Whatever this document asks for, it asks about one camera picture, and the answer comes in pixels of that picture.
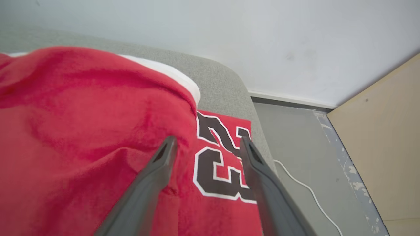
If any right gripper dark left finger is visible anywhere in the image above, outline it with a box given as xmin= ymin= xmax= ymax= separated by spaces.
xmin=94 ymin=135 xmax=179 ymax=236

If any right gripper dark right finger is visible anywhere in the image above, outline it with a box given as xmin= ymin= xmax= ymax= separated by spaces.
xmin=239 ymin=136 xmax=317 ymax=236

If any red shirt with black number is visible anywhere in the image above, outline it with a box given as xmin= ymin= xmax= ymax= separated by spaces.
xmin=177 ymin=109 xmax=265 ymax=236

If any red garment with white stripe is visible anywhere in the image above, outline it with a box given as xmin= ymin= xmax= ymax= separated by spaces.
xmin=0 ymin=46 xmax=201 ymax=236

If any white skirting board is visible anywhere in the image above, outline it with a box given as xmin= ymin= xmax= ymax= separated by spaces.
xmin=248 ymin=90 xmax=337 ymax=110

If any beige wooden board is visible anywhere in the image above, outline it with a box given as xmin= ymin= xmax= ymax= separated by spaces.
xmin=326 ymin=52 xmax=420 ymax=236

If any thin white floor cable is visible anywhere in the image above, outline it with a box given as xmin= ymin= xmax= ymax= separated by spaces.
xmin=273 ymin=159 xmax=344 ymax=236

